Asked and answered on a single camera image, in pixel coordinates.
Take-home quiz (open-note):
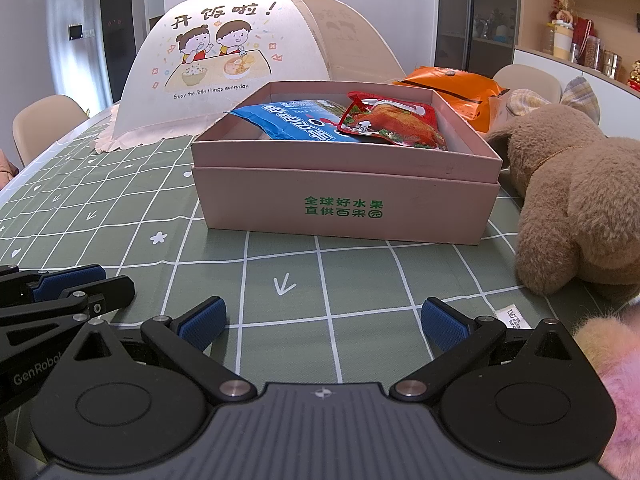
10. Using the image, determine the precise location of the dark door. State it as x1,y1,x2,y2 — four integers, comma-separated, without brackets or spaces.
99,0,136,109

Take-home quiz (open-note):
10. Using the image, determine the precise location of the glass door cabinet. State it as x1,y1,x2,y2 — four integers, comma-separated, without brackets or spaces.
435,0,521,79

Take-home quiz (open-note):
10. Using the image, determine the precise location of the pink cloth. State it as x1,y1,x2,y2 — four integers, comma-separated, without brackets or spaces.
0,150,19,191

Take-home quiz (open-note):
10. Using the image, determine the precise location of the brown glass jar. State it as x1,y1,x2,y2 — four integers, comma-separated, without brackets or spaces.
580,37,604,69

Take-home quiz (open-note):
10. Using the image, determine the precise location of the large blue snack packet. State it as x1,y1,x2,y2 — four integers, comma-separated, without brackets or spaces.
231,99,362,143

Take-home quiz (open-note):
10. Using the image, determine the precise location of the beige chair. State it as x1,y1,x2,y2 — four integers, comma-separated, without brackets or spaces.
492,64,564,107
12,95,90,169

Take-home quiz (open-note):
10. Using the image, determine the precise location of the yellow white cup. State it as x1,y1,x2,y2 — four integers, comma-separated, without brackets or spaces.
552,22,574,60

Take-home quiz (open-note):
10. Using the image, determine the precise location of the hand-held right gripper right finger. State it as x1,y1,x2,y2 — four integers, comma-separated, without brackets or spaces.
391,297,576,403

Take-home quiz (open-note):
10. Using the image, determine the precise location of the red bag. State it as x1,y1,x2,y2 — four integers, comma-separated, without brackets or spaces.
571,17,599,51

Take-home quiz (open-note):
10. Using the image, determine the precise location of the printed mesh food cover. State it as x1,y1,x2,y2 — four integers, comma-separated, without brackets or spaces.
95,0,407,155

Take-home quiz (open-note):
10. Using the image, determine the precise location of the brown plush toy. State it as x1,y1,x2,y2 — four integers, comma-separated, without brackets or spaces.
484,76,640,302

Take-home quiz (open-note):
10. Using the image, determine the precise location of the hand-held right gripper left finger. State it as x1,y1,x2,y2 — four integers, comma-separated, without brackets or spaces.
70,296,254,403

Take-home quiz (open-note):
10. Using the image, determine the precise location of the doll figurine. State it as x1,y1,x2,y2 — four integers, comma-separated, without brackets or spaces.
550,0,576,26

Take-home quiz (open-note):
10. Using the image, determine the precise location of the pink cardboard box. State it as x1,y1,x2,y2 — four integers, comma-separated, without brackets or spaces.
190,80,503,246

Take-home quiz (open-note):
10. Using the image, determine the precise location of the pink plush toy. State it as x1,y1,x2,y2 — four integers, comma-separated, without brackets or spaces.
572,300,640,480

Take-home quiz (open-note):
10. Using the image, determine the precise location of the red chicken packet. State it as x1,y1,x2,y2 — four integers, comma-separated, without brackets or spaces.
339,91,448,151

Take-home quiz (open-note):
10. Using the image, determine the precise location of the orange bag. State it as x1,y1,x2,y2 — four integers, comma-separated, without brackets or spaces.
392,66,511,134

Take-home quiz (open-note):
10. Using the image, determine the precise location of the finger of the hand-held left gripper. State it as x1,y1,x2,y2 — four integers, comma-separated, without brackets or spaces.
0,276,136,351
0,265,107,306

